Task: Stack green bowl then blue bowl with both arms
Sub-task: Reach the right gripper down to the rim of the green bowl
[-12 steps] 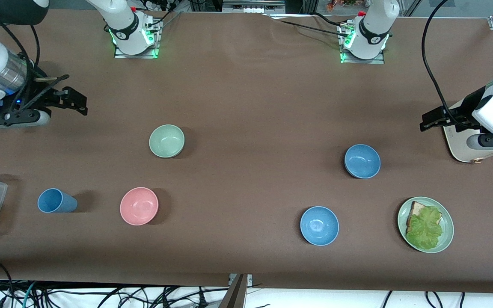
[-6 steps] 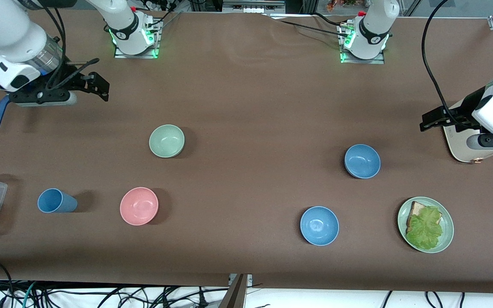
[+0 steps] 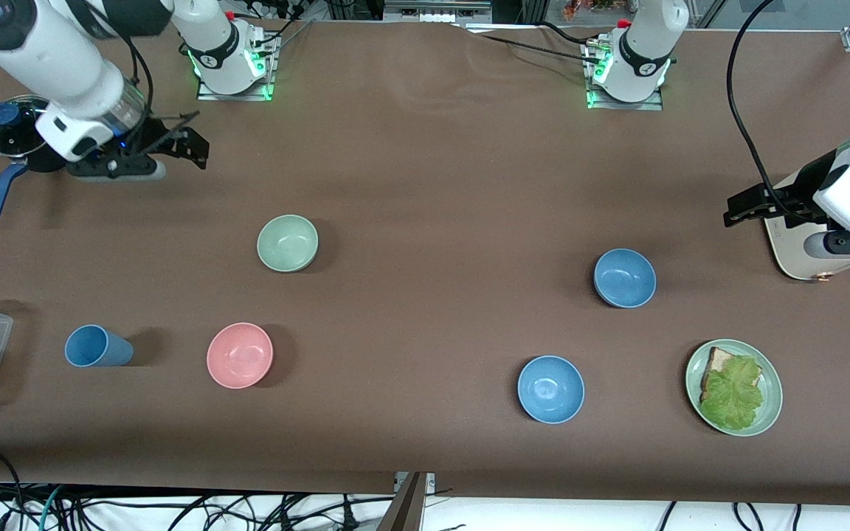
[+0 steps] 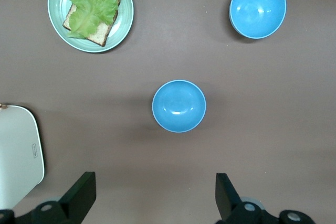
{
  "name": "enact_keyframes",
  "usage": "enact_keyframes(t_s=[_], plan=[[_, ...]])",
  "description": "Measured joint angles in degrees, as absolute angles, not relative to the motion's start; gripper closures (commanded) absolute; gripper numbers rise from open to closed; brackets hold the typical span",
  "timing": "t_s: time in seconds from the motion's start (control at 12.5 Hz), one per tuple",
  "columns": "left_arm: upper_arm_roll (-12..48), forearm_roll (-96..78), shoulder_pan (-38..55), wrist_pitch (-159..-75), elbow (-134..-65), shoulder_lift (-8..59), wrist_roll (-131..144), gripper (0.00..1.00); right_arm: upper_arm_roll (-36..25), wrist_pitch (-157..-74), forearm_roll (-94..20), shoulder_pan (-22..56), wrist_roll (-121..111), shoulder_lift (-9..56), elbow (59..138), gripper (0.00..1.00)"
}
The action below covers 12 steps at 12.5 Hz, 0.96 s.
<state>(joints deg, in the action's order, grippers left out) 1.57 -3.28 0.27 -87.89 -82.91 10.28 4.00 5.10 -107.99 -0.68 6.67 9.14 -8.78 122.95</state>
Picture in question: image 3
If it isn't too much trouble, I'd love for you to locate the green plate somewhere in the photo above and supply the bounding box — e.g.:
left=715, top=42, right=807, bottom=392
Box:
left=685, top=339, right=784, bottom=437

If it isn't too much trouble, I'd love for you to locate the pink bowl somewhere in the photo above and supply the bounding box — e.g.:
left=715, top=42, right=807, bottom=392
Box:
left=207, top=322, right=274, bottom=389

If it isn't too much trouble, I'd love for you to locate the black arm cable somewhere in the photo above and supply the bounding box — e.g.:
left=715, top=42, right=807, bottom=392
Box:
left=725, top=0, right=828, bottom=223
left=117, top=33, right=201, bottom=152

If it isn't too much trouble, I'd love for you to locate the cream toaster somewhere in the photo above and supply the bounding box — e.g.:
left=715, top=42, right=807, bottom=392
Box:
left=763, top=171, right=850, bottom=283

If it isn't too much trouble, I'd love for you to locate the teal floor cable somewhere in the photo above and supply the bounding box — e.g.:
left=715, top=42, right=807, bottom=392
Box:
left=38, top=485, right=66, bottom=531

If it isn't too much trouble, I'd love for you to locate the bread slice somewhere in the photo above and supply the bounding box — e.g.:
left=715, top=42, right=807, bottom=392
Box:
left=700, top=347, right=764, bottom=403

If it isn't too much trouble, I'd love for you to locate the green lettuce leaf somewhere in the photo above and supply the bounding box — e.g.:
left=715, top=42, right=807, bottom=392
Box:
left=699, top=356, right=764, bottom=433

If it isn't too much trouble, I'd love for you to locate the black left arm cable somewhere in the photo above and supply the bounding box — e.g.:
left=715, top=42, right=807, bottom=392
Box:
left=725, top=0, right=828, bottom=223

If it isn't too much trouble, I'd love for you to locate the black table cable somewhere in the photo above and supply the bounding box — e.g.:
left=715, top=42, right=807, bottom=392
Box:
left=462, top=25, right=604, bottom=69

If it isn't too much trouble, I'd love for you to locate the green bowl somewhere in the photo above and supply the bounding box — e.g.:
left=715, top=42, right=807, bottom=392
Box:
left=257, top=214, right=319, bottom=274

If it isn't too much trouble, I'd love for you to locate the glass pot lid blue knob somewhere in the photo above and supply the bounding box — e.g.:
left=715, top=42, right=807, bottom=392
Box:
left=0, top=94, right=51, bottom=158

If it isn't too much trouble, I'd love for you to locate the pot with blue handle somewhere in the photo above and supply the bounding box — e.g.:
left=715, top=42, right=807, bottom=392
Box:
left=0, top=94, right=72, bottom=224

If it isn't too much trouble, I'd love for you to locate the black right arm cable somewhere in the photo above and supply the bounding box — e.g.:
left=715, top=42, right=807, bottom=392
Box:
left=117, top=33, right=201, bottom=152

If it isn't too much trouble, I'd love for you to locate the blue bowl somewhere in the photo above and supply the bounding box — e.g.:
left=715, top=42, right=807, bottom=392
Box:
left=517, top=355, right=586, bottom=425
left=593, top=249, right=657, bottom=309

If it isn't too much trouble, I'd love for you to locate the blue cup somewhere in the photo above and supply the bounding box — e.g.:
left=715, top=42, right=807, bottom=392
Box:
left=64, top=324, right=134, bottom=368

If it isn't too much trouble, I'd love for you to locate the metal table bracket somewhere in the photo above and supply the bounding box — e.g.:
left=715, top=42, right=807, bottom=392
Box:
left=376, top=471, right=438, bottom=531

